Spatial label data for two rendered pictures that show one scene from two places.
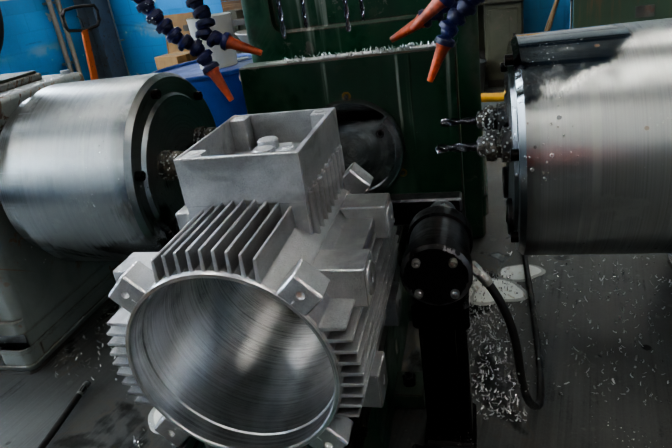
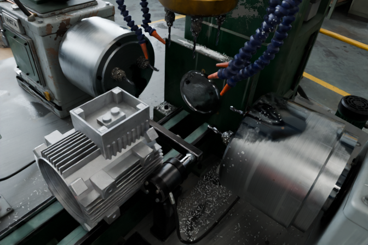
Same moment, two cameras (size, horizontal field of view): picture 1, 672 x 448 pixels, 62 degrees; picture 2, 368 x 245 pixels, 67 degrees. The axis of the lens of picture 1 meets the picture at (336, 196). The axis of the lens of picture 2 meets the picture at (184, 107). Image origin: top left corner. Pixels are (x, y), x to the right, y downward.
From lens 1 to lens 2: 0.35 m
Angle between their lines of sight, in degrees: 24
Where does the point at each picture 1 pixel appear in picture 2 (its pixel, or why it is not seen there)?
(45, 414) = not seen: hidden behind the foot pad
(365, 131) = (206, 89)
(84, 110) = (90, 41)
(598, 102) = (261, 156)
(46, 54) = not seen: outside the picture
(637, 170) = (263, 192)
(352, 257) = (105, 180)
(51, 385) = (63, 127)
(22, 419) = not seen: hidden behind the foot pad
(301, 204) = (102, 150)
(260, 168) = (91, 132)
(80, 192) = (79, 74)
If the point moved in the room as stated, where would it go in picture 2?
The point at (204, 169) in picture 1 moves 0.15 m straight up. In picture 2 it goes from (77, 120) to (60, 49)
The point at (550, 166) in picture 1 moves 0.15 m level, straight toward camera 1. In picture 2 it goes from (230, 168) to (176, 214)
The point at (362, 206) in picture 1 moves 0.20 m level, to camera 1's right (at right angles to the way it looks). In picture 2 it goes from (137, 152) to (232, 190)
